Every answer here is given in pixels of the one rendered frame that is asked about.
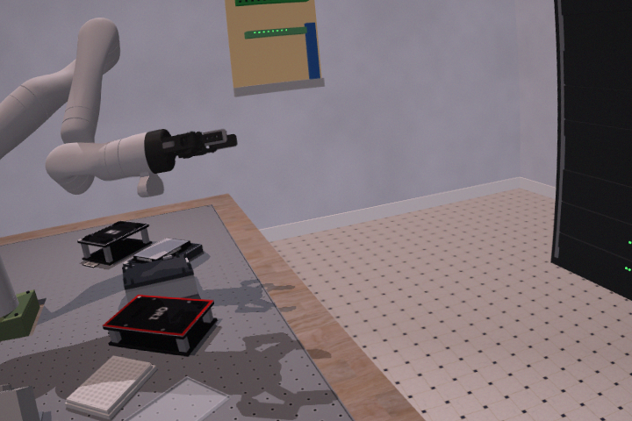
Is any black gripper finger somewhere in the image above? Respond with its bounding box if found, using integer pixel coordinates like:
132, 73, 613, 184
183, 134, 237, 159
162, 129, 227, 158

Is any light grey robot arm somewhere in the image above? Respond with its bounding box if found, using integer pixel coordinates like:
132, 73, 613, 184
0, 18, 164, 318

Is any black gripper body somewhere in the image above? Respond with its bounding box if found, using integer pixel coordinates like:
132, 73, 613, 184
144, 129, 188, 174

